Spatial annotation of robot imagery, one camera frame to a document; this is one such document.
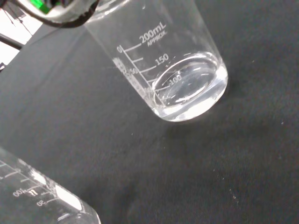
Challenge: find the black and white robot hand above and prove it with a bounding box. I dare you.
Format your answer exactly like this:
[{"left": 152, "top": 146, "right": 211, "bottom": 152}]
[{"left": 13, "top": 0, "right": 100, "bottom": 28}]

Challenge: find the black bench cloth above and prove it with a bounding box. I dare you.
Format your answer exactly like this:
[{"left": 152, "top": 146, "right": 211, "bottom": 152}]
[{"left": 0, "top": 0, "right": 299, "bottom": 224}]

